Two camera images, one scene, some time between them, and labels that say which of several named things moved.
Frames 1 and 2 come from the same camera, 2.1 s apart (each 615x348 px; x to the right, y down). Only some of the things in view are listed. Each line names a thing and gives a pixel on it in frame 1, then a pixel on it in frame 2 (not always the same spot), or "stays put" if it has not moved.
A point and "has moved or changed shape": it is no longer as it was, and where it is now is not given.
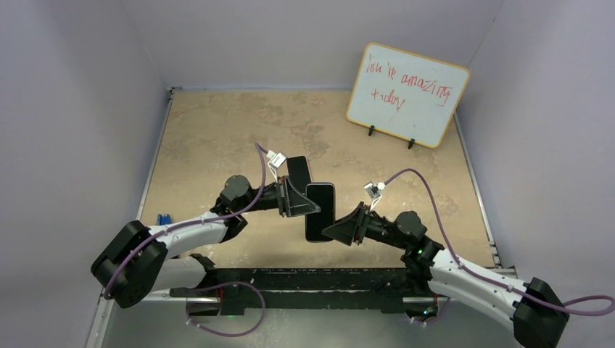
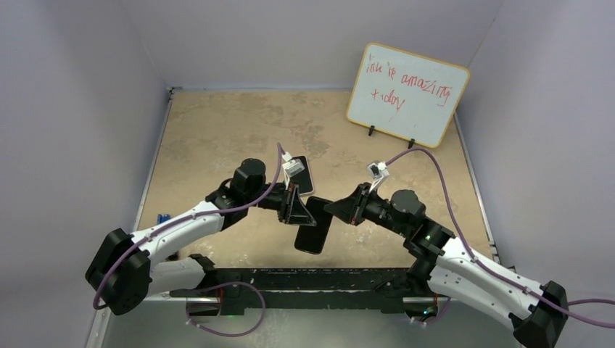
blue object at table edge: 164,220 stays put
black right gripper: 352,228 -> 352,209
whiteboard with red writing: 405,94 stays put
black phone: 323,194 has moved or changed shape
